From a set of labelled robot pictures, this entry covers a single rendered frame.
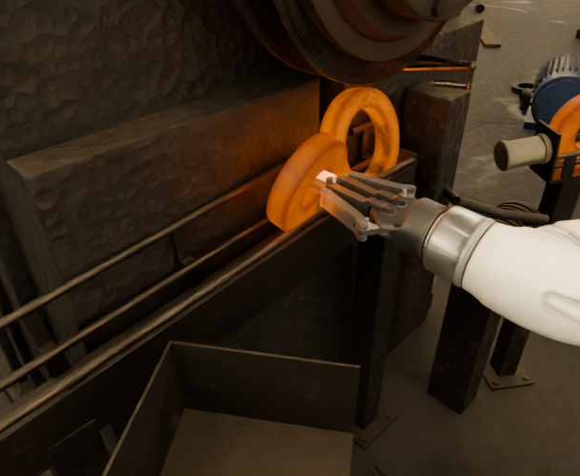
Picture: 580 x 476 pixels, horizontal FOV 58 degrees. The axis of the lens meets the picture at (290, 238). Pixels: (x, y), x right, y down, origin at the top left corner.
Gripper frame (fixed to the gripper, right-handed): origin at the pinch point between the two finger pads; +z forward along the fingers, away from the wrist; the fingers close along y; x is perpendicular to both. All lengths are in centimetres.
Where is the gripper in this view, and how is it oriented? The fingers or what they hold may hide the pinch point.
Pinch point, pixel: (314, 177)
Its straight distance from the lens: 76.7
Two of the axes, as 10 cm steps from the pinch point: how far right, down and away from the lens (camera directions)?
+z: -7.4, -4.3, 5.2
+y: 6.7, -4.6, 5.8
